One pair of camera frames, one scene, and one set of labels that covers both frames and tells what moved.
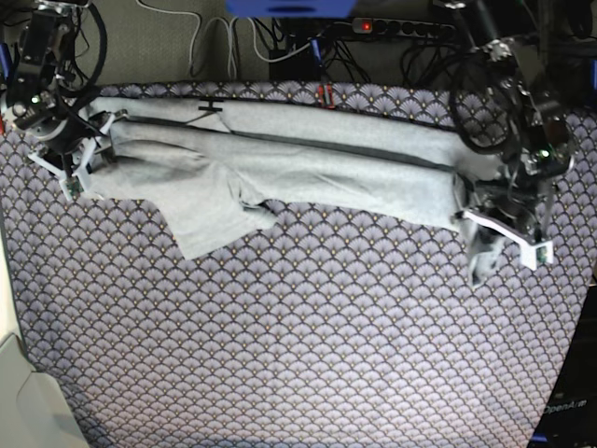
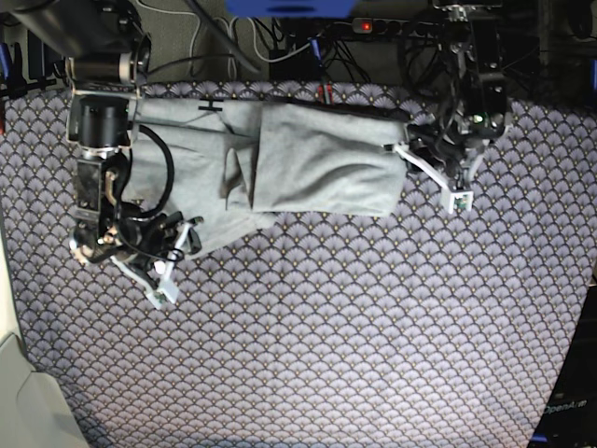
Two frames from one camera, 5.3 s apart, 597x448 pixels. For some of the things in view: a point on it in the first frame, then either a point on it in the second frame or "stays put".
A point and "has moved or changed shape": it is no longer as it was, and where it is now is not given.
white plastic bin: x=34 y=412 stays put
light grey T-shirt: x=215 y=164 has moved or changed shape
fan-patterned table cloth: x=329 y=329 stays put
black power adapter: x=299 y=66 stays put
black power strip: x=430 y=30 stays put
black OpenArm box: x=570 y=419 stays put
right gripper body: x=515 y=204 to x=449 y=147
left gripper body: x=68 y=139 to x=145 y=245
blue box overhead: x=291 y=8 stays put
